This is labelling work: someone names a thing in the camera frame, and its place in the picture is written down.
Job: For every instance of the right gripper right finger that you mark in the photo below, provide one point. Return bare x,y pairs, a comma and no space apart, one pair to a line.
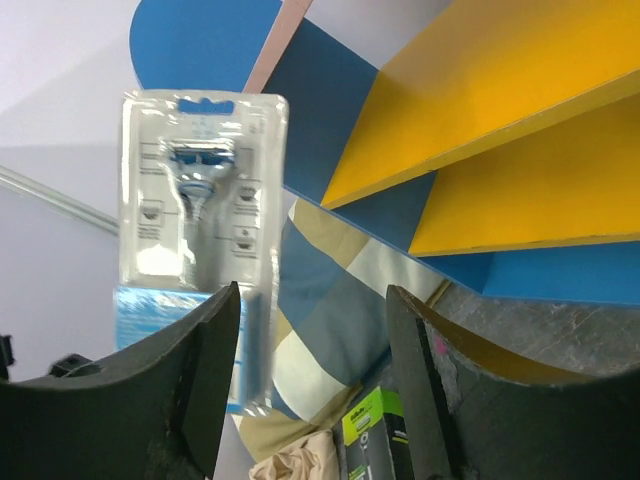
475,410

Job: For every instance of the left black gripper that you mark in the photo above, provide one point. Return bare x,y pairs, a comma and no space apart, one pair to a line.
73,367

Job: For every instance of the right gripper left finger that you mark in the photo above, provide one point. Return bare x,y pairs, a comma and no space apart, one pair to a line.
154,410

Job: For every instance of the blue Gillette razor blister pack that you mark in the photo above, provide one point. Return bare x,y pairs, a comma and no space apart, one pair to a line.
201,176

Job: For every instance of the colourful wooden shelf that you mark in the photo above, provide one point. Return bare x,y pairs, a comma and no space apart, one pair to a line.
499,145

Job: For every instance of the black green razor box left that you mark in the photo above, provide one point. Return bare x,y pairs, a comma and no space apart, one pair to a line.
374,438

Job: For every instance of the beige crumpled cloth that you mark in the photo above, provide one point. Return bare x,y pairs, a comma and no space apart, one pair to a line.
312,457

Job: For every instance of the checked blue beige pillow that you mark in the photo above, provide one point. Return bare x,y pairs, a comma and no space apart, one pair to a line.
330,324

